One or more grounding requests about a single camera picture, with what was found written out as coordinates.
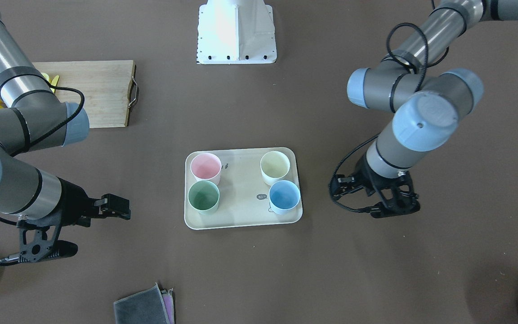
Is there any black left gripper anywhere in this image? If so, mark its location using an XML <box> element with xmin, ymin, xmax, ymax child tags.
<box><xmin>330</xmin><ymin>157</ymin><xmax>420</xmax><ymax>219</ymax></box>

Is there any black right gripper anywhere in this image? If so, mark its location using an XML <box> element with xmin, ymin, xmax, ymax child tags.
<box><xmin>0</xmin><ymin>179</ymin><xmax>131</xmax><ymax>266</ymax></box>

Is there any blue cup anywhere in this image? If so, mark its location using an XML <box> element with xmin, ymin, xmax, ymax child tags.
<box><xmin>268</xmin><ymin>180</ymin><xmax>301</xmax><ymax>215</ymax></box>

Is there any yellow cup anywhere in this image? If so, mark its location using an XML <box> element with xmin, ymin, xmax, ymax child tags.
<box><xmin>260</xmin><ymin>150</ymin><xmax>290</xmax><ymax>186</ymax></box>

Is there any green cup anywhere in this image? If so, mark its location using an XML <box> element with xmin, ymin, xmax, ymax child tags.
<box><xmin>188</xmin><ymin>180</ymin><xmax>220</xmax><ymax>215</ymax></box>

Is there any pink cup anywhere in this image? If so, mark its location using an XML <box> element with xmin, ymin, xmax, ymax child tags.
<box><xmin>190</xmin><ymin>152</ymin><xmax>222</xmax><ymax>186</ymax></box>

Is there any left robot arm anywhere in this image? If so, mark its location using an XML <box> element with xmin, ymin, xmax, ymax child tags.
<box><xmin>328</xmin><ymin>0</ymin><xmax>518</xmax><ymax>219</ymax></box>

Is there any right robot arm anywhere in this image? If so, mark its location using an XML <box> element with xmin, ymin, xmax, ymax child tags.
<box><xmin>0</xmin><ymin>14</ymin><xmax>131</xmax><ymax>266</ymax></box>

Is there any cream tray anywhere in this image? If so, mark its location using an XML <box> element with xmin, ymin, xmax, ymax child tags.
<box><xmin>184</xmin><ymin>147</ymin><xmax>304</xmax><ymax>230</ymax></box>

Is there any grey folded cloth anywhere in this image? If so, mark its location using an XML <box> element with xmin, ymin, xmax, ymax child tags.
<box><xmin>113</xmin><ymin>284</ymin><xmax>176</xmax><ymax>324</ymax></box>

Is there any wooden cutting board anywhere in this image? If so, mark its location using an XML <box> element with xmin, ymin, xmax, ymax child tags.
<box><xmin>33</xmin><ymin>60</ymin><xmax>138</xmax><ymax>128</ymax></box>

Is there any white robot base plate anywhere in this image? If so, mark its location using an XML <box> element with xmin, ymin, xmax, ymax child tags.
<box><xmin>196</xmin><ymin>0</ymin><xmax>277</xmax><ymax>64</ymax></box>

